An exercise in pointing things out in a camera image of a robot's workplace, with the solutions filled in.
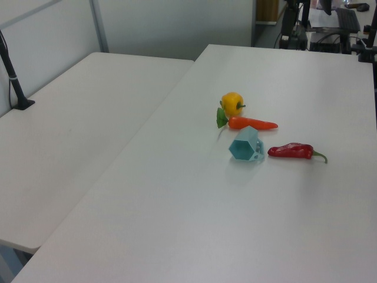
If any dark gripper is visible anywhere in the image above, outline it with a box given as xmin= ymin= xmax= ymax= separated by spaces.
xmin=280 ymin=7 xmax=296 ymax=49

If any teal hexagonal mug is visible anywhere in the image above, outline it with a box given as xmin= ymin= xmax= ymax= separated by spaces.
xmin=229 ymin=125 xmax=265 ymax=162

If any black electronics box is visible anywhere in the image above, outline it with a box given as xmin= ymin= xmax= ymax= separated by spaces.
xmin=290 ymin=25 xmax=307 ymax=50

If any black monitor stand pole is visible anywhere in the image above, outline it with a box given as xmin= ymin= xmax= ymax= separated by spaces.
xmin=299 ymin=0 xmax=311 ymax=28

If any wooden panel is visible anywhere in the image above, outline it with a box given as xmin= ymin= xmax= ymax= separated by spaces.
xmin=255 ymin=0 xmax=279 ymax=23

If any white paper sheet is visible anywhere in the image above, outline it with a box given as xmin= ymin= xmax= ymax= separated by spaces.
xmin=308 ymin=8 xmax=340 ymax=29

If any black monitor foot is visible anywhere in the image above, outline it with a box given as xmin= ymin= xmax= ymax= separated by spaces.
xmin=320 ymin=0 xmax=334 ymax=16

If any black keyboard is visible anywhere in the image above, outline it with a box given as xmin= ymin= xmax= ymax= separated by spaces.
xmin=335 ymin=8 xmax=362 ymax=31

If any yellow bell pepper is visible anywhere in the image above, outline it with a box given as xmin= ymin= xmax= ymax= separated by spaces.
xmin=219 ymin=91 xmax=247 ymax=117

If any orange carrot with green leaves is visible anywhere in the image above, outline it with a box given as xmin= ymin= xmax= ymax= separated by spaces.
xmin=216 ymin=107 xmax=279 ymax=131

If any red chili pepper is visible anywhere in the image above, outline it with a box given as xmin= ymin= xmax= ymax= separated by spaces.
xmin=267 ymin=142 xmax=329 ymax=164

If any black equipment with cables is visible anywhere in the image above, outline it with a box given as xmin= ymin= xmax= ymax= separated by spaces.
xmin=308 ymin=31 xmax=352 ymax=54

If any black clamp camera mount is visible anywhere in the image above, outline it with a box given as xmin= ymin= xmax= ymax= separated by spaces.
xmin=351 ymin=0 xmax=377 ymax=63

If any black camera stand pole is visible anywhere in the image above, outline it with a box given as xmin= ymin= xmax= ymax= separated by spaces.
xmin=0 ymin=29 xmax=36 ymax=111

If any thin black stand cable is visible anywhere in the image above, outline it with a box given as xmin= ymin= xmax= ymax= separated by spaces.
xmin=0 ymin=29 xmax=15 ymax=108

